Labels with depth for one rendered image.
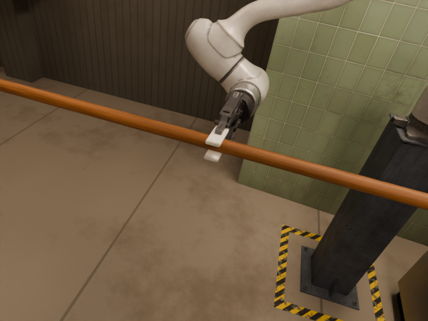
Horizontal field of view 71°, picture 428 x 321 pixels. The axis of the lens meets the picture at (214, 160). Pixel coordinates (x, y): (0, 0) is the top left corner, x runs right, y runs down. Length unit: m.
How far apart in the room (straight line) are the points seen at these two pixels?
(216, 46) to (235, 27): 0.07
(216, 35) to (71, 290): 1.39
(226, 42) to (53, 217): 1.56
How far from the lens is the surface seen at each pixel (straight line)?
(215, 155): 0.63
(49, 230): 2.01
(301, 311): 1.81
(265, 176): 2.21
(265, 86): 0.88
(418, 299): 1.88
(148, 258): 1.80
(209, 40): 0.86
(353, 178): 0.62
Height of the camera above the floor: 1.50
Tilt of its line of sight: 37 degrees down
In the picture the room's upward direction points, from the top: 10 degrees clockwise
